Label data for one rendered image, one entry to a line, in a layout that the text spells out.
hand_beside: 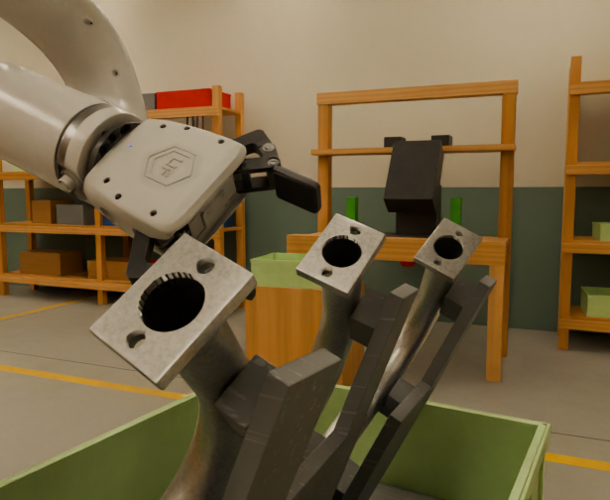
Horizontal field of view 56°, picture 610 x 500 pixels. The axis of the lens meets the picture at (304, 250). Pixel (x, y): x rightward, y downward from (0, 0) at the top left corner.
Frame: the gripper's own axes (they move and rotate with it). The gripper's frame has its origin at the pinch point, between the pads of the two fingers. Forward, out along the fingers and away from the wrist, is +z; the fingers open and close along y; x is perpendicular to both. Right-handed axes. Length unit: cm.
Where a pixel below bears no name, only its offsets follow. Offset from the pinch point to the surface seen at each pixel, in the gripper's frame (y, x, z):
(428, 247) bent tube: 10.9, 8.9, 8.5
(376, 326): -1.5, 3.1, 9.3
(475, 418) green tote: 8.5, 33.4, 18.6
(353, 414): -6.4, 8.0, 10.2
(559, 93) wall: 412, 295, -19
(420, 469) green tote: 2.0, 40.8, 15.4
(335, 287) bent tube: -2.9, -2.2, 6.8
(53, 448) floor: -21, 236, -141
